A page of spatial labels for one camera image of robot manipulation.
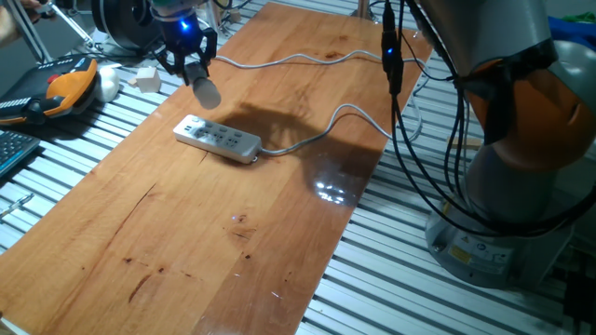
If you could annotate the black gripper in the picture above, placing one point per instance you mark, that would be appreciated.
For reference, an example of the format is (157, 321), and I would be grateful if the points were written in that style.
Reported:
(181, 35)

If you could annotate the person's hand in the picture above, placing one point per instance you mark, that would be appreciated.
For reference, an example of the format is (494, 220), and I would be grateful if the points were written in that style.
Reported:
(31, 4)

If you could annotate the small white box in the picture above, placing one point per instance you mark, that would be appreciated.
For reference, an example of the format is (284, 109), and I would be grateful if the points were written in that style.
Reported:
(148, 80)

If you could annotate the black filament spool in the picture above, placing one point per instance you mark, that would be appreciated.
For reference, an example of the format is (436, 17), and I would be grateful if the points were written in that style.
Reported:
(121, 23)

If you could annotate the white rounded object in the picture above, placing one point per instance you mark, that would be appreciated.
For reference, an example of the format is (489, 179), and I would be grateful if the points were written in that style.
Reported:
(109, 84)

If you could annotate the white power strip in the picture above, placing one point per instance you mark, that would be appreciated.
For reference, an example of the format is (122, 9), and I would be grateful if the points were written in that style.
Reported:
(214, 137)

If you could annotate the thin metal stand rod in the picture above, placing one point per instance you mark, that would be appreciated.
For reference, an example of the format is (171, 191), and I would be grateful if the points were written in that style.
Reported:
(74, 25)

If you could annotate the orange black teach pendant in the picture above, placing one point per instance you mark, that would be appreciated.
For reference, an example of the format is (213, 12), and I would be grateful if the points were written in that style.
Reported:
(60, 88)

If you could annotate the brown wooden board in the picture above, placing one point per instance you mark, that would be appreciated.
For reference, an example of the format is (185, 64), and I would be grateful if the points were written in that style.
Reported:
(186, 232)

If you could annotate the black keyboard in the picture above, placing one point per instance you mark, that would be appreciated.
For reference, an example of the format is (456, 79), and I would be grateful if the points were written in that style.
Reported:
(14, 149)

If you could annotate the black connector with blue light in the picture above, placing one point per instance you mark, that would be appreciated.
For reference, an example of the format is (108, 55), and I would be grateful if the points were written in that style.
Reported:
(392, 65)

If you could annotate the silver pen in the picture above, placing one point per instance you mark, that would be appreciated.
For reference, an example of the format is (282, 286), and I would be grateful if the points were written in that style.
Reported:
(18, 203)

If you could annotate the blue bag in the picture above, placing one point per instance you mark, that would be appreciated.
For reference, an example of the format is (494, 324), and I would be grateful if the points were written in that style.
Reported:
(575, 30)

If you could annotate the grey aluminium frame strut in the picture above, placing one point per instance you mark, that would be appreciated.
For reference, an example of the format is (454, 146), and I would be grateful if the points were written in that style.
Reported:
(29, 32)

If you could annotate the tan upright frame pole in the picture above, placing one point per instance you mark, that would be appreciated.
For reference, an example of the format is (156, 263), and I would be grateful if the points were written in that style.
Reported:
(363, 7)

